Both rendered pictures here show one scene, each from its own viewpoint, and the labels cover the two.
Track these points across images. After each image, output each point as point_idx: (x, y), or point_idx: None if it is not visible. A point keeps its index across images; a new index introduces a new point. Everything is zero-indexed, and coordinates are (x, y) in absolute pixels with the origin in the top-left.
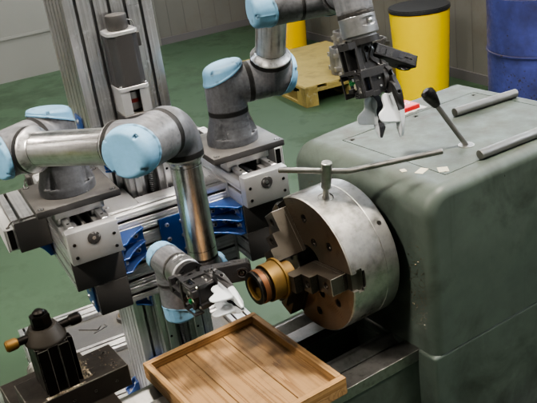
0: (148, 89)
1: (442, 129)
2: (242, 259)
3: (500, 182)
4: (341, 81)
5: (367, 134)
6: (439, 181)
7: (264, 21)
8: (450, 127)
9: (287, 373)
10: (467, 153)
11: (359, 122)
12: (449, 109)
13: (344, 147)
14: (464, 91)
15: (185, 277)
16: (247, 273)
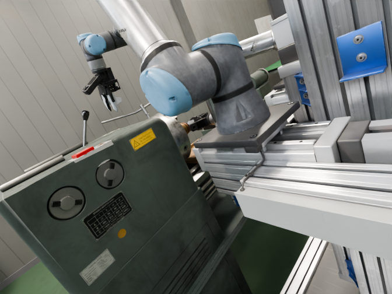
0: (272, 29)
1: (83, 149)
2: (191, 123)
3: None
4: (117, 81)
5: (121, 132)
6: (109, 132)
7: None
8: (86, 133)
9: (191, 156)
10: (88, 143)
11: (121, 100)
12: (58, 164)
13: (135, 123)
14: (17, 189)
15: (205, 113)
16: (186, 122)
